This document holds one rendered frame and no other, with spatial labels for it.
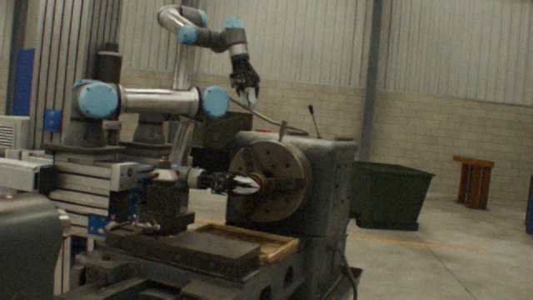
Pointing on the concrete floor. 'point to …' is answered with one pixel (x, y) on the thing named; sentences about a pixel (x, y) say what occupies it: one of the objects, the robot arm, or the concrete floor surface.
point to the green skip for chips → (387, 196)
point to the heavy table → (474, 182)
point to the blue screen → (22, 82)
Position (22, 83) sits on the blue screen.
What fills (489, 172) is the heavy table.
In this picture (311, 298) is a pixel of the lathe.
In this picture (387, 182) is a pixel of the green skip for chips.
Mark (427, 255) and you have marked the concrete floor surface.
